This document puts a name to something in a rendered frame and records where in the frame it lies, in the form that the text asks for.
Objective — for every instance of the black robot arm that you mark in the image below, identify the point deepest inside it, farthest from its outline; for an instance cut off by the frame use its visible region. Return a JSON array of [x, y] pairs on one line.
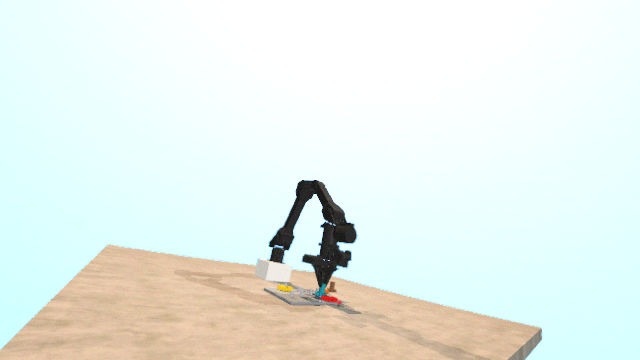
[[341, 231]]

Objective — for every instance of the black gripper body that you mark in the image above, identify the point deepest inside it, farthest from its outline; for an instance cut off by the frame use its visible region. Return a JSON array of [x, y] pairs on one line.
[[320, 259]]

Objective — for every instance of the red gear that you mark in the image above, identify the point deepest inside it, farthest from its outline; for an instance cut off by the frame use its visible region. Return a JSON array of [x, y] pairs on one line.
[[327, 298]]

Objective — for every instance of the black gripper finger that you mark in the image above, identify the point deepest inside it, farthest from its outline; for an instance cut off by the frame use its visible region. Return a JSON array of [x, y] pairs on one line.
[[328, 274], [320, 273]]

